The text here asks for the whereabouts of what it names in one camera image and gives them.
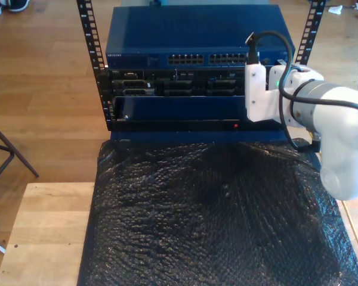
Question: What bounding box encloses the yellow network cable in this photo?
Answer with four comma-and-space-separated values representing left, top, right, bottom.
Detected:
341, 199, 358, 286

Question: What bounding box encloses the black rack server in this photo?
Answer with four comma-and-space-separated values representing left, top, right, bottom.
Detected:
107, 69, 248, 98

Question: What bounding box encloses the blue rack shelf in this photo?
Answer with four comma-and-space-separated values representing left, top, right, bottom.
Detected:
112, 95, 287, 132

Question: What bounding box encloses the black bubble mat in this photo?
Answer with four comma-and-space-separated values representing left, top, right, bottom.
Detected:
77, 137, 358, 286

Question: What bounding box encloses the dark shoe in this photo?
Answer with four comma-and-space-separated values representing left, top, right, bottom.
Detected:
8, 0, 31, 13

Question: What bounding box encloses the black perforated rack post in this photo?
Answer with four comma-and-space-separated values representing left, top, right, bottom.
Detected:
294, 0, 328, 66
76, 0, 116, 132

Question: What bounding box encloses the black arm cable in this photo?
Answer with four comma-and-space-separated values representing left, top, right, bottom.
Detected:
279, 59, 358, 135

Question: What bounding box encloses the blue network switch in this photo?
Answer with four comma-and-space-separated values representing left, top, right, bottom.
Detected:
105, 5, 296, 70

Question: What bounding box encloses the black metal stool frame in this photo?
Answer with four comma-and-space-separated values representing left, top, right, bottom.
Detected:
0, 117, 39, 191

